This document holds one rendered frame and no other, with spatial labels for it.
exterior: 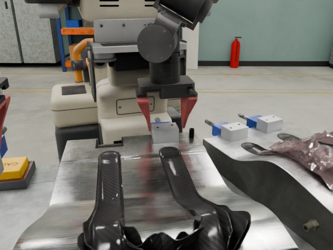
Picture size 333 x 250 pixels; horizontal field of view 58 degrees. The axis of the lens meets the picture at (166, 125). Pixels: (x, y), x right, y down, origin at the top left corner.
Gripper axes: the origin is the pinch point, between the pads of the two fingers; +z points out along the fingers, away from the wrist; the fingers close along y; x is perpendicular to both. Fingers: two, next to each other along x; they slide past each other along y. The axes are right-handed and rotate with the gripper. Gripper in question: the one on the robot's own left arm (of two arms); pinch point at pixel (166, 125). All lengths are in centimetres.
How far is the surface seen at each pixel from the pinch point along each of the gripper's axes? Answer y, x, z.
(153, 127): -2.7, -1.5, -0.4
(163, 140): -1.1, -3.2, 1.9
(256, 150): 19.2, -1.7, 6.9
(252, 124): 23.6, 10.2, 6.4
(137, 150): -6.5, -5.5, 2.2
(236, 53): 206, 475, 72
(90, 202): -13.9, -19.4, 2.5
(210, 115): 85, 238, 95
